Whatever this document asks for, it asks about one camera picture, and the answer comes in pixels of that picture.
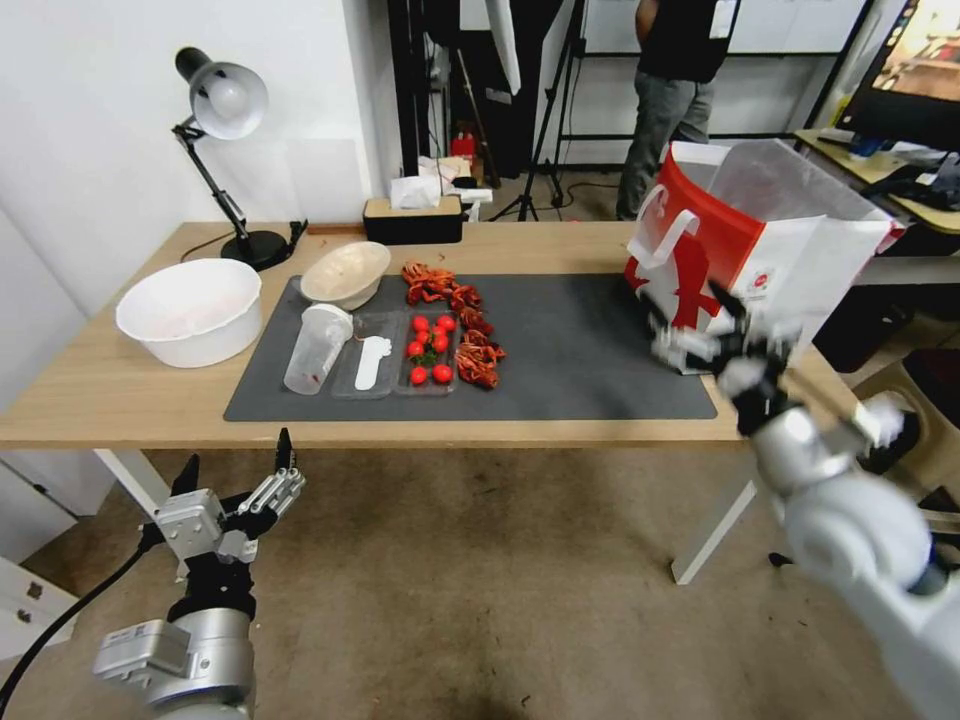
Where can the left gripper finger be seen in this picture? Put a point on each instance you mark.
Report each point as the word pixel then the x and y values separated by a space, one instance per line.
pixel 274 491
pixel 185 476

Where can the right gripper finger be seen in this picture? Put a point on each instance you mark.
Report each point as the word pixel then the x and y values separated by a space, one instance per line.
pixel 729 304
pixel 679 346

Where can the red white delivery bag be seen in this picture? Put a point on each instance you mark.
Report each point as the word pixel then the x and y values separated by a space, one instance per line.
pixel 787 255

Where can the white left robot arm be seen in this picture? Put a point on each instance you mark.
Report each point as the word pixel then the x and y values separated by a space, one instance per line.
pixel 202 660

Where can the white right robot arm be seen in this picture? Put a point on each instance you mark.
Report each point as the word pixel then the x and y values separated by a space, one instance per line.
pixel 855 540

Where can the clear disposable takeout box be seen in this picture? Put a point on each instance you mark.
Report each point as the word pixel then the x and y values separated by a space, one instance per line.
pixel 379 324

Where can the black tissue box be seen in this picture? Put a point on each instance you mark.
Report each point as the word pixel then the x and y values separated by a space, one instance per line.
pixel 412 223

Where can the dark grey table mat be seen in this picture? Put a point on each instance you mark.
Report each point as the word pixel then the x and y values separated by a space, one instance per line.
pixel 570 352

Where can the large white plastic bowl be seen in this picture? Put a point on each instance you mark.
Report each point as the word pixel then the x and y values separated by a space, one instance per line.
pixel 187 341

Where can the clear plastic cup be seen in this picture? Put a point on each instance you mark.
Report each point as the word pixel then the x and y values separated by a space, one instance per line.
pixel 311 352

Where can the wooden table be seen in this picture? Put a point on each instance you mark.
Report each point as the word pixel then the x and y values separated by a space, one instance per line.
pixel 562 247

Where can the red cherry tomato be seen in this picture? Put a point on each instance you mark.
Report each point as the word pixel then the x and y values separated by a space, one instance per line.
pixel 440 342
pixel 421 324
pixel 446 323
pixel 418 374
pixel 443 373
pixel 414 349

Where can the side desk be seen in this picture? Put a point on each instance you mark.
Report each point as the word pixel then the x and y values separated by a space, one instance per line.
pixel 840 154

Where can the white drawer cabinet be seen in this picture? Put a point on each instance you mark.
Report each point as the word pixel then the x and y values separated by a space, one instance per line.
pixel 30 592

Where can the red crayfish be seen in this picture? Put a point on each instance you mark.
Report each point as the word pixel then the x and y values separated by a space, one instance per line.
pixel 466 296
pixel 477 322
pixel 426 279
pixel 480 371
pixel 477 347

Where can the beige plastic bowl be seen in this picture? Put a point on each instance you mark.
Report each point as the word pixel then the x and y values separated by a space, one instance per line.
pixel 345 274

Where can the black desk lamp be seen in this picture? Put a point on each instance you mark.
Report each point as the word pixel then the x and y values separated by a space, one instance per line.
pixel 259 247

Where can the small black clip stand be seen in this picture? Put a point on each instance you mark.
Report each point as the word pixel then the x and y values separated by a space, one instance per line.
pixel 298 231

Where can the person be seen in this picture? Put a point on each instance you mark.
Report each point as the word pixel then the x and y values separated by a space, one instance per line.
pixel 675 45

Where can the black tripod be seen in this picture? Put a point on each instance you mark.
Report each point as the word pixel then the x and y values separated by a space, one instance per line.
pixel 544 112

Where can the red container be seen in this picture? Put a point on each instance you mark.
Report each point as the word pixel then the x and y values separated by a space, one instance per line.
pixel 463 144

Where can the black monitor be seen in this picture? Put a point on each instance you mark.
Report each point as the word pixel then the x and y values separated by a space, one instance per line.
pixel 911 67

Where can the white tissue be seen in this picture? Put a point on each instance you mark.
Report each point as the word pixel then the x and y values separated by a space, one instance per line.
pixel 414 191

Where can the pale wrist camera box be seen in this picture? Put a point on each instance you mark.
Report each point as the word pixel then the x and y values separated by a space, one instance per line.
pixel 741 376
pixel 191 523

